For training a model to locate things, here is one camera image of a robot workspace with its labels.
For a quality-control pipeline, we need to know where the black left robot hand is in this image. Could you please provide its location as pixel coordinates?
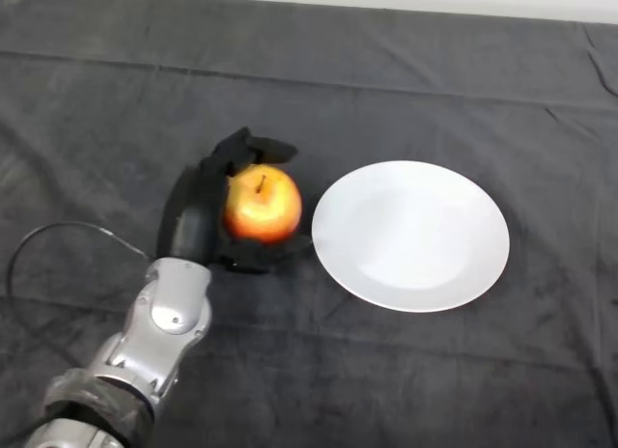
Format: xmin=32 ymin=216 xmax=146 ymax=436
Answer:
xmin=156 ymin=126 xmax=314 ymax=275

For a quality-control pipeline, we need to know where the red yellow apple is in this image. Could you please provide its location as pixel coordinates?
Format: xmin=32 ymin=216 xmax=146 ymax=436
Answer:
xmin=223 ymin=164 xmax=303 ymax=245

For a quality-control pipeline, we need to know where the white round plate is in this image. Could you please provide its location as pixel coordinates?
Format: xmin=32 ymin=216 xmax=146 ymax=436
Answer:
xmin=310 ymin=159 xmax=511 ymax=315

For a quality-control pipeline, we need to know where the black table cloth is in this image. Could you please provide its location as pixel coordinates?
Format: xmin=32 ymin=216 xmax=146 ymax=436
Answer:
xmin=0 ymin=0 xmax=618 ymax=448

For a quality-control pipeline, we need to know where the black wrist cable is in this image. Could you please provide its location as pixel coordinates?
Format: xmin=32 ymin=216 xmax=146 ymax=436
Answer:
xmin=4 ymin=220 xmax=152 ymax=367

